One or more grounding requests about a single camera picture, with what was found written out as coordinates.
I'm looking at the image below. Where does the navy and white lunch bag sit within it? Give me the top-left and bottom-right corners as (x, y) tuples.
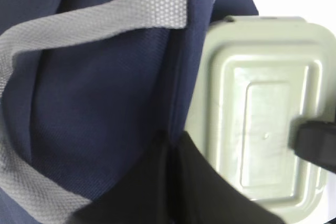
(1, 0), (258, 223)

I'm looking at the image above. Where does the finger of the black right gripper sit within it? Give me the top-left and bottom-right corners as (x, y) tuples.
(288, 120), (335, 173)

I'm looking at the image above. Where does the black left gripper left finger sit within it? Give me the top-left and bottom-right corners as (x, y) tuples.
(67, 131), (181, 223)

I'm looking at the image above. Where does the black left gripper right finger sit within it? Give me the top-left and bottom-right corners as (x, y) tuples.
(177, 132), (284, 224)

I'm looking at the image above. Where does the green lid glass container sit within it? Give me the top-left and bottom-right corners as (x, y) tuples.
(185, 16), (335, 223)

